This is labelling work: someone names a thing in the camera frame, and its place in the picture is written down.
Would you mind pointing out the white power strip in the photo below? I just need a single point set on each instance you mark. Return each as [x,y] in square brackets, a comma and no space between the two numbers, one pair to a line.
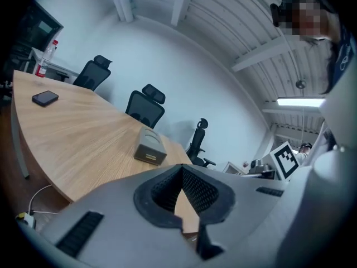
[27,220]

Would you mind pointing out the person's navy white shirt torso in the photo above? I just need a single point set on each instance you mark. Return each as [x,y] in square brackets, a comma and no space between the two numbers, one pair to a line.
[344,54]

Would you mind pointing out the clear red-capped water bottle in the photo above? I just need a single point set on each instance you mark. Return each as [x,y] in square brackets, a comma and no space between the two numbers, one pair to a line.
[46,59]

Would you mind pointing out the white side desk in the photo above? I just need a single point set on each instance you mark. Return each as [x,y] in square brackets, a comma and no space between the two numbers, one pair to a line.
[55,67]

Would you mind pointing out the white box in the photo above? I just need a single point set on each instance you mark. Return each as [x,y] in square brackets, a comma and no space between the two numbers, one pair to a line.
[232,168]

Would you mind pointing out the black head-worn camera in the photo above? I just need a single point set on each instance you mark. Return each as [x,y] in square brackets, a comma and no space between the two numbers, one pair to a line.
[279,10]

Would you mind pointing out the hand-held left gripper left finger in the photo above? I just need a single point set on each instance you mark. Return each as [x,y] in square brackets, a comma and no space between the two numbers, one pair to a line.
[125,227]

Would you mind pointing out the round ceiling fixture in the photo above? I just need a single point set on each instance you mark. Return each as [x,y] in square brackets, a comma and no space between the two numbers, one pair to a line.
[301,84]

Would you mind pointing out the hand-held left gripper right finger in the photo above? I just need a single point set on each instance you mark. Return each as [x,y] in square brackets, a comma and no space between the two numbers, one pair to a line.
[245,205]

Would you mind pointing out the grey box with dark end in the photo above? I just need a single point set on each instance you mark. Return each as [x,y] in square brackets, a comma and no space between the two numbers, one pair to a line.
[149,155]

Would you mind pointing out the grey card box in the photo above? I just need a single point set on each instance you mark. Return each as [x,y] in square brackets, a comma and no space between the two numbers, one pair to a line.
[150,138]

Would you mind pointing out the black smartphone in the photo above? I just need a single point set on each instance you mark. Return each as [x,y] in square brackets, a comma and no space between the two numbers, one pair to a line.
[45,98]

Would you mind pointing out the long ceiling light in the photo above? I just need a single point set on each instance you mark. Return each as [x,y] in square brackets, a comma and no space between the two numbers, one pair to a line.
[301,102]

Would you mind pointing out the person's head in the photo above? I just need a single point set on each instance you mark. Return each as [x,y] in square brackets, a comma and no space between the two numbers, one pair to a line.
[311,21]

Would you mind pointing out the black glass cabinet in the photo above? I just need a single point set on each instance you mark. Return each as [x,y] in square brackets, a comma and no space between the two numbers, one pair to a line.
[36,29]

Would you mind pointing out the black mesh office chair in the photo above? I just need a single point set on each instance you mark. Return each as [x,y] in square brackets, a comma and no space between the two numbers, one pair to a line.
[93,72]
[199,144]
[145,109]

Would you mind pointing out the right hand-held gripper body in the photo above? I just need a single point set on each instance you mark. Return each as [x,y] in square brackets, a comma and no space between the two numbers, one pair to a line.
[285,160]

